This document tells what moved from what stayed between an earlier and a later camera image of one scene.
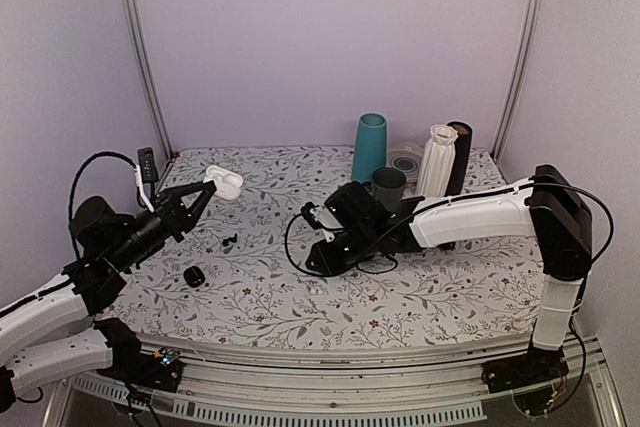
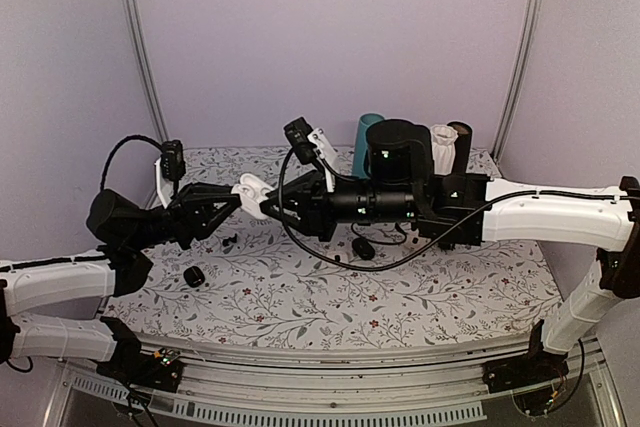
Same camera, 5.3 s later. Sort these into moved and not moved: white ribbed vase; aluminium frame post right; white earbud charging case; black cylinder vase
Moved: white earbud charging case
Not moved: aluminium frame post right; black cylinder vase; white ribbed vase
